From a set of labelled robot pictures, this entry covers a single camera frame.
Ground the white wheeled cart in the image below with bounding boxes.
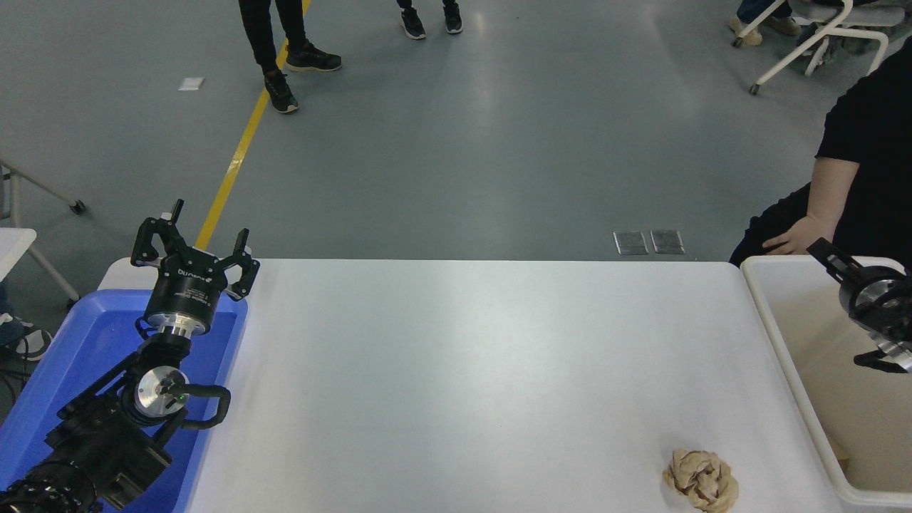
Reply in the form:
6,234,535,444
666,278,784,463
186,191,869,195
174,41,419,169
0,157,88,309

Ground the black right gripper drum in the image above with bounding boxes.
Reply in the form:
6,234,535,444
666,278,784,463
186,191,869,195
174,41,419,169
839,264,907,343

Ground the large pale plastic bin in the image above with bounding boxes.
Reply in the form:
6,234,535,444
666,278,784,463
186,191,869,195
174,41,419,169
741,255,912,508

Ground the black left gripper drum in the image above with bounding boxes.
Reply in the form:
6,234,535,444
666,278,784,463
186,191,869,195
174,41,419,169
145,249,230,336

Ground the person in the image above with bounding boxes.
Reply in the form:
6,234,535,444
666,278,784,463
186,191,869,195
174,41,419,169
728,0,802,38
0,281,54,363
728,36,912,268
237,0,343,115
397,0,465,40

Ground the crumpled tan paper ball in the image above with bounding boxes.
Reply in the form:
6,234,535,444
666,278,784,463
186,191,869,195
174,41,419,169
663,447,740,513

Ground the person's hand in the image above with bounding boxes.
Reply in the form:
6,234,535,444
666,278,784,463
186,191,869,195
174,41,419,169
762,213,835,257

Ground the blue plastic tray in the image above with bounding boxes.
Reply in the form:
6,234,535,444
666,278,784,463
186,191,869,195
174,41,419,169
0,289,249,513

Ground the white wheeled chair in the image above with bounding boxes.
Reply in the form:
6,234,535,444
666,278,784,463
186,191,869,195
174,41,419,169
730,0,912,96

